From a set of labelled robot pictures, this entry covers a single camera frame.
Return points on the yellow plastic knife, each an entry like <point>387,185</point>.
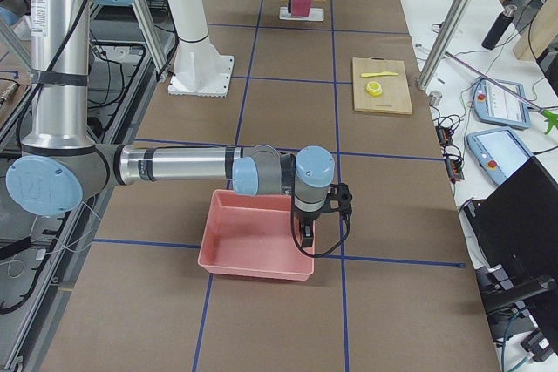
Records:
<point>379,74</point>

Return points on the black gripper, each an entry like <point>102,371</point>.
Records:
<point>306,217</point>

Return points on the pink plastic bin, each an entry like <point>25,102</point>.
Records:
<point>251,236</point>

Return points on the metal reacher grabber stick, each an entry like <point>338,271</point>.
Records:
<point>550,118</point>

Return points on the aluminium frame post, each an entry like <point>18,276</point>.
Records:
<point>443,39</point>

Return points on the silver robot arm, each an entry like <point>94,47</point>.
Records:
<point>61,165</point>

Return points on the yellow lemon slice toy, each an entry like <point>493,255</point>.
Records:
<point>374,89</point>

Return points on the black monitor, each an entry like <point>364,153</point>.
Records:
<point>516,228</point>

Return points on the wooden cutting board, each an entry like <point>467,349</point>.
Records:
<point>396,97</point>

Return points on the pink cloth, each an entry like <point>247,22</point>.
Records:
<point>299,8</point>

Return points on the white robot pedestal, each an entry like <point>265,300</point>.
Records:
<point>199,68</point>

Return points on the black water bottle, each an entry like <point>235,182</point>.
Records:
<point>500,25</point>

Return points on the teach pendant tablet near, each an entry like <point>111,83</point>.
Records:
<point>500,152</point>

